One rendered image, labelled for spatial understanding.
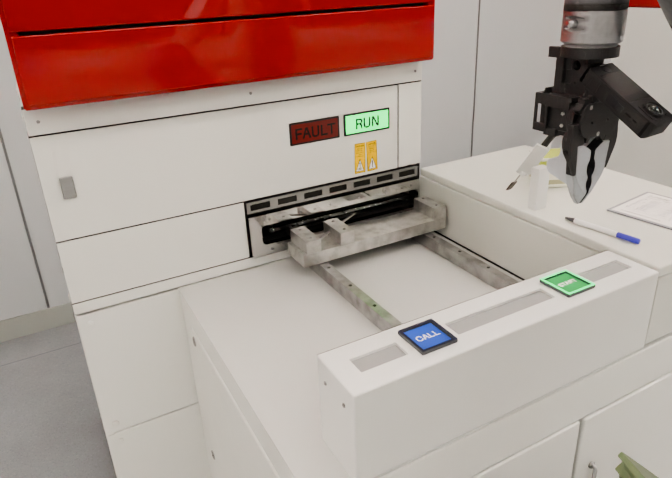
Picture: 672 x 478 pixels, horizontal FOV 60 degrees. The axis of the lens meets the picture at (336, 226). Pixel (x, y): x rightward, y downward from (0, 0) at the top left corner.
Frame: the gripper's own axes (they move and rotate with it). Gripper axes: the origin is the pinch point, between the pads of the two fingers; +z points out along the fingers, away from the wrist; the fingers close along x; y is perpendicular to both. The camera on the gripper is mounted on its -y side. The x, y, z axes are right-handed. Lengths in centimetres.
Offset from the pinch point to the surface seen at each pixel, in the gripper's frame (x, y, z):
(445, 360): 26.7, -3.9, 14.8
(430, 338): 26.0, 0.1, 14.2
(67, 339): 72, 193, 110
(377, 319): 19.0, 24.2, 26.7
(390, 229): 0, 48, 22
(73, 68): 57, 54, -18
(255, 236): 28, 57, 21
